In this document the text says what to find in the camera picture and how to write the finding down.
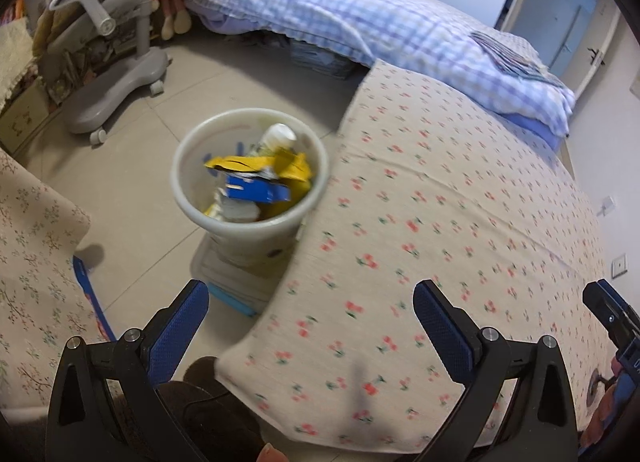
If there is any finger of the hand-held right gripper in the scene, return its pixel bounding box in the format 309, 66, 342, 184
582, 278, 640, 348

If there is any person's left hand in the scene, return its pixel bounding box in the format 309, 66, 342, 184
257, 443, 290, 462

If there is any blue cardboard box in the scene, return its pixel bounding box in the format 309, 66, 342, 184
220, 174, 293, 205

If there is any white plastic bottle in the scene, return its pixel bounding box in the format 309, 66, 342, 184
260, 123, 297, 153

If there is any dark brown fuzzy slipper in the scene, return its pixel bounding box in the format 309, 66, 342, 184
155, 356, 268, 462

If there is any stack of books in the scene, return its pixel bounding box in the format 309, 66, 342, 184
45, 36, 131, 102

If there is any folded striped cloth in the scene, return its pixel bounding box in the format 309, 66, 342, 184
470, 30, 566, 87

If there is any cherry print tablecloth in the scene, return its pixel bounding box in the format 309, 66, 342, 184
215, 60, 640, 458

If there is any beige printed box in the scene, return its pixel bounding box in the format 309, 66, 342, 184
0, 84, 51, 153

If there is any white plastic trash bin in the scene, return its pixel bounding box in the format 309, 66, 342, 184
170, 108, 331, 267

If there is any under-bed storage bag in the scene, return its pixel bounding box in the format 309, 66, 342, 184
290, 36, 358, 80

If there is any cream fringed cloth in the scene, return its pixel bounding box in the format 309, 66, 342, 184
0, 19, 38, 110

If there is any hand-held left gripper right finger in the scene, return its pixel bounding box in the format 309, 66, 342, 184
412, 279, 581, 462

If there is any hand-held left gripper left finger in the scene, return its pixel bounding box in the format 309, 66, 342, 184
45, 279, 211, 462

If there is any bed with checkered blanket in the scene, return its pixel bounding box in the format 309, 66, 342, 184
190, 0, 568, 153

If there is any branch print cloth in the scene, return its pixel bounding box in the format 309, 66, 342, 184
0, 147, 151, 423

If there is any blue strap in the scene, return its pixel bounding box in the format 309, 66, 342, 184
72, 256, 118, 343

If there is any grey wheeled study chair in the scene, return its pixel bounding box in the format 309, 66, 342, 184
32, 0, 171, 147

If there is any clear storage box blue latch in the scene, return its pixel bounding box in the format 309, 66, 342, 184
192, 227, 306, 317

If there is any yellow snack wrapper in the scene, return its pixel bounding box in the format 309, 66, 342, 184
202, 149, 313, 193

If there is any person's right hand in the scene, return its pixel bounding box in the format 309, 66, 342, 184
586, 384, 622, 449

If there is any white door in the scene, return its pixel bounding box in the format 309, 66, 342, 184
500, 0, 621, 97

